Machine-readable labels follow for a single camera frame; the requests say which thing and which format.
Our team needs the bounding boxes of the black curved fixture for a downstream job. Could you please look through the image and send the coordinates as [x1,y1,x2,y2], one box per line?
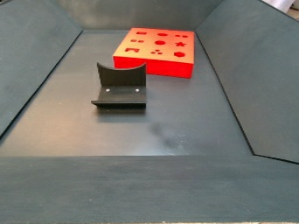
[91,64,147,109]

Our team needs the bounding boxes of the red block with shaped holes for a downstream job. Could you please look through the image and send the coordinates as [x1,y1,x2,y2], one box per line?
[114,27,195,79]

